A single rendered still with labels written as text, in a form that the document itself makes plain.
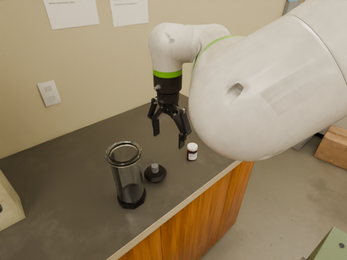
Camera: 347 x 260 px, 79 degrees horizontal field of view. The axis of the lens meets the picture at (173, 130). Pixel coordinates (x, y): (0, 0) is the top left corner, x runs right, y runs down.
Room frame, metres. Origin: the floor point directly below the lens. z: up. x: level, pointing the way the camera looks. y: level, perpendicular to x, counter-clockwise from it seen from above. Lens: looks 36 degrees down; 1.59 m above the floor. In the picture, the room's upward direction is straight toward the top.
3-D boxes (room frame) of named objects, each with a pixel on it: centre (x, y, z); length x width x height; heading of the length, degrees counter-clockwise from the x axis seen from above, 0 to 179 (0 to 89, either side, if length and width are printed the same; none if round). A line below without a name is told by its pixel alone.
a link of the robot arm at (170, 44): (0.63, 0.01, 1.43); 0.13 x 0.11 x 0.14; 85
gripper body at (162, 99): (0.64, 0.02, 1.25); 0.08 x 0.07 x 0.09; 52
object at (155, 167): (0.58, 0.07, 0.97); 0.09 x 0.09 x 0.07
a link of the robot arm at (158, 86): (0.63, 0.02, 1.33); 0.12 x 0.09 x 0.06; 142
